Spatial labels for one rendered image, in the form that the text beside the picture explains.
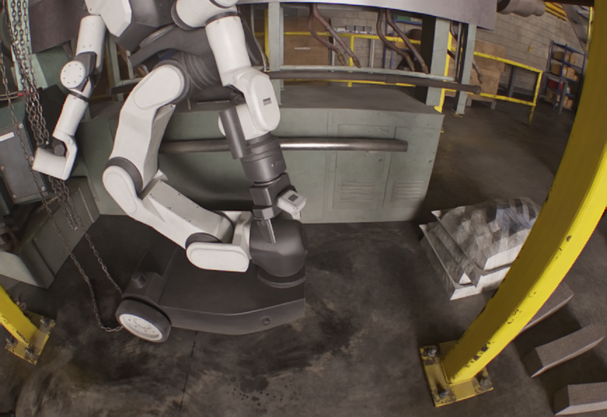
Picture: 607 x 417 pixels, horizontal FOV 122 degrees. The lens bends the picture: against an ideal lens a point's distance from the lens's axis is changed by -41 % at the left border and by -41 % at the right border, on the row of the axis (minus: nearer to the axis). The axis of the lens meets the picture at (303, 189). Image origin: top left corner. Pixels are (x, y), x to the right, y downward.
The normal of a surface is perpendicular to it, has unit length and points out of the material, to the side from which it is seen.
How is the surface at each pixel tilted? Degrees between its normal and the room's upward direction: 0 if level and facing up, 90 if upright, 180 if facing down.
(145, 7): 91
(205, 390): 0
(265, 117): 71
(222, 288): 0
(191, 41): 90
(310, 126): 90
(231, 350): 0
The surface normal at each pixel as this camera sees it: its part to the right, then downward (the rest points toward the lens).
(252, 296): 0.01, -0.85
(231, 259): -0.02, 0.53
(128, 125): -0.20, 0.80
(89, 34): 0.46, 0.12
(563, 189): -1.00, 0.00
